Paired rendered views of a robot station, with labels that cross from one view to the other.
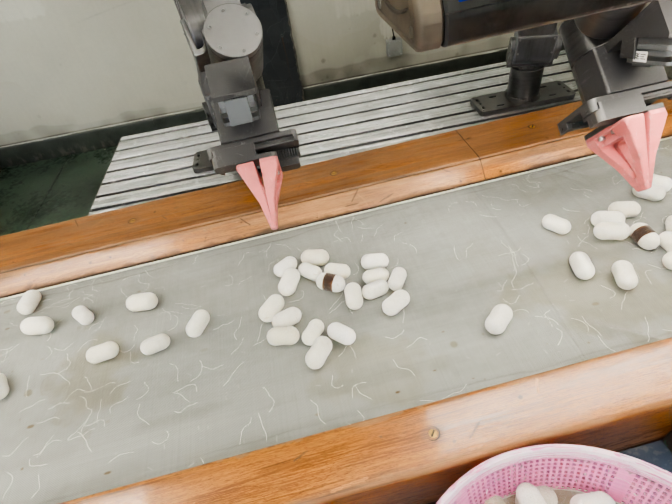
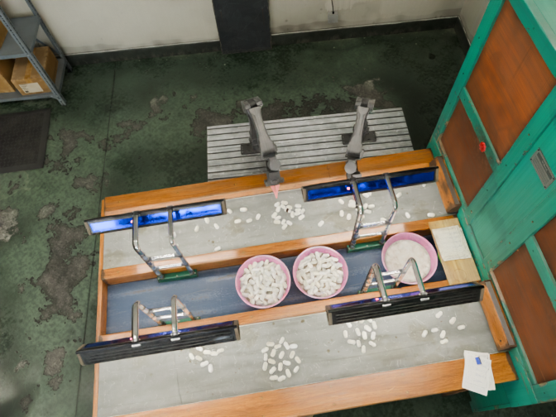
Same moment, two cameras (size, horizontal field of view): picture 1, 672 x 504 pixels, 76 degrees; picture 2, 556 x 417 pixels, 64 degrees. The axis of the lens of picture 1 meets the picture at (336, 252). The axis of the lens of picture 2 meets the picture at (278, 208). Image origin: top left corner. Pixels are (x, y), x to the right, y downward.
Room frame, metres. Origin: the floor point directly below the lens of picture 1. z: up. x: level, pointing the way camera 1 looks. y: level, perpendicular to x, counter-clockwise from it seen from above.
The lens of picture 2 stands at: (-0.72, 0.04, 2.81)
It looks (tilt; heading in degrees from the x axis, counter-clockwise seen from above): 62 degrees down; 1
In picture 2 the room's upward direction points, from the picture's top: 6 degrees counter-clockwise
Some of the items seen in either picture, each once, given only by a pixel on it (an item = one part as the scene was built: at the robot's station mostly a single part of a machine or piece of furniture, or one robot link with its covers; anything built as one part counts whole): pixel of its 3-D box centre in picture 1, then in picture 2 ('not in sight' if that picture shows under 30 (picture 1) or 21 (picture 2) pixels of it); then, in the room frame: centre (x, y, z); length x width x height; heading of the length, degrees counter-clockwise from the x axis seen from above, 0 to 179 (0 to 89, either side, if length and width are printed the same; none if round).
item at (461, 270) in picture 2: not in sight; (453, 250); (0.04, -0.77, 0.77); 0.33 x 0.15 x 0.01; 5
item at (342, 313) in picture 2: not in sight; (405, 301); (-0.27, -0.41, 1.08); 0.62 x 0.08 x 0.07; 95
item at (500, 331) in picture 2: not in sight; (494, 314); (-0.30, -0.85, 0.83); 0.30 x 0.06 x 0.07; 5
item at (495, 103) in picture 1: (524, 82); (359, 134); (0.82, -0.44, 0.71); 0.20 x 0.07 x 0.08; 91
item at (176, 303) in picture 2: not in sight; (169, 330); (-0.27, 0.57, 0.90); 0.20 x 0.19 x 0.45; 95
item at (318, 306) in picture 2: not in sight; (292, 313); (-0.19, 0.03, 0.71); 1.81 x 0.05 x 0.11; 95
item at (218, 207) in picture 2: not in sight; (156, 213); (0.21, 0.60, 1.08); 0.62 x 0.08 x 0.07; 95
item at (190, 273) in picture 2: not in sight; (166, 246); (0.13, 0.60, 0.90); 0.20 x 0.19 x 0.45; 95
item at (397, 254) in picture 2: not in sight; (406, 261); (0.02, -0.56, 0.71); 0.22 x 0.22 x 0.06
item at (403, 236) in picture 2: not in sight; (407, 261); (0.02, -0.56, 0.72); 0.27 x 0.27 x 0.10
